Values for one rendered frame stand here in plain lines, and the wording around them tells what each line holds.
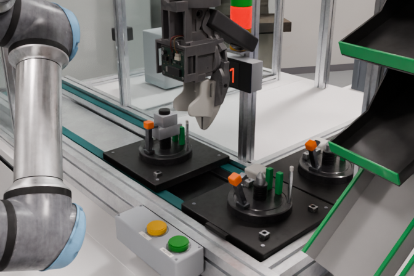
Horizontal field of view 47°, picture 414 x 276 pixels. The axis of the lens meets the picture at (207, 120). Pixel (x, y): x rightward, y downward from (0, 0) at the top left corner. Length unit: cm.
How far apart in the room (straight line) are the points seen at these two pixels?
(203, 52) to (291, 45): 480
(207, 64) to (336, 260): 40
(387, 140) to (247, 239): 33
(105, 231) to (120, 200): 8
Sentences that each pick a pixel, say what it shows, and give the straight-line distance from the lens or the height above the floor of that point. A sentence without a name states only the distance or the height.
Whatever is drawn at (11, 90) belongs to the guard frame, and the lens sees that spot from 155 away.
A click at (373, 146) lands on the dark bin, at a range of 79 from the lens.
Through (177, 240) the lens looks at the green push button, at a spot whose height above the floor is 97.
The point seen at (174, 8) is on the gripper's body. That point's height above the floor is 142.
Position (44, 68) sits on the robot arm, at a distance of 97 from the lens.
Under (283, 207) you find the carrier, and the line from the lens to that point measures 101.
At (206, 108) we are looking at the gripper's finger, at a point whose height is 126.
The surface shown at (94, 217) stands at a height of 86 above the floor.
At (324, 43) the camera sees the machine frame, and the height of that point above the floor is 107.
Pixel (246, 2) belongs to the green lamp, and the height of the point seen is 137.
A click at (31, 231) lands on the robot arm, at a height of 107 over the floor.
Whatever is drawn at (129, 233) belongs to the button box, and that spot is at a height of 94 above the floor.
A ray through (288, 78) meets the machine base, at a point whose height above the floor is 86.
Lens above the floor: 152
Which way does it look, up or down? 22 degrees down
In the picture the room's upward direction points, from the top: straight up
